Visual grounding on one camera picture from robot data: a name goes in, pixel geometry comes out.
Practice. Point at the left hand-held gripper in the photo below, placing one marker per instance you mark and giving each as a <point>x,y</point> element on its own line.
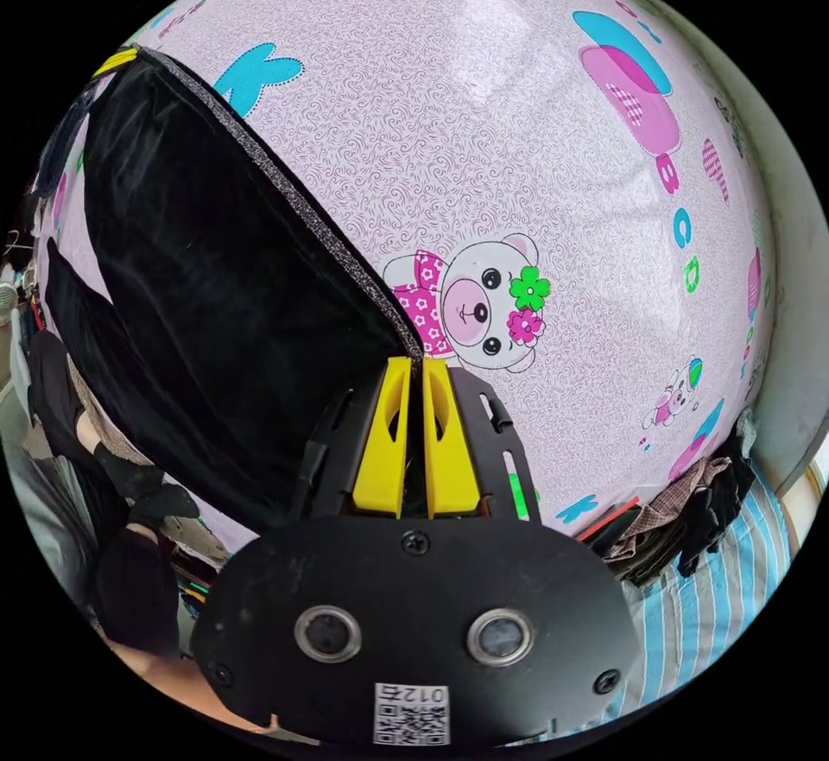
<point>61,139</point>

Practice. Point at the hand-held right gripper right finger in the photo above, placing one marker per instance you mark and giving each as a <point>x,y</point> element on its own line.
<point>453,469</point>

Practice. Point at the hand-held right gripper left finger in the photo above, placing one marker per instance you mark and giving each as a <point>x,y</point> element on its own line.
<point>381,450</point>

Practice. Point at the black pants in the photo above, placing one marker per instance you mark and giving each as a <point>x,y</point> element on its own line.
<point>220,294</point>

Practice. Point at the person's right hand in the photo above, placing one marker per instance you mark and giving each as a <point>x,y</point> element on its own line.
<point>188,690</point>

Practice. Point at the pile of clothes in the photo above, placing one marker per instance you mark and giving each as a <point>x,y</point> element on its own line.
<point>686,515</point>

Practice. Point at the person's body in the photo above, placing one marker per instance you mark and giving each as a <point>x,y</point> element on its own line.
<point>123,547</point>

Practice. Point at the blue white striped cloth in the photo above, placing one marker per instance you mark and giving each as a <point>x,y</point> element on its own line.
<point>712,592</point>

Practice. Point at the bed with pink printed sheet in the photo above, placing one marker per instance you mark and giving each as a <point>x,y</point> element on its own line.
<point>492,145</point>

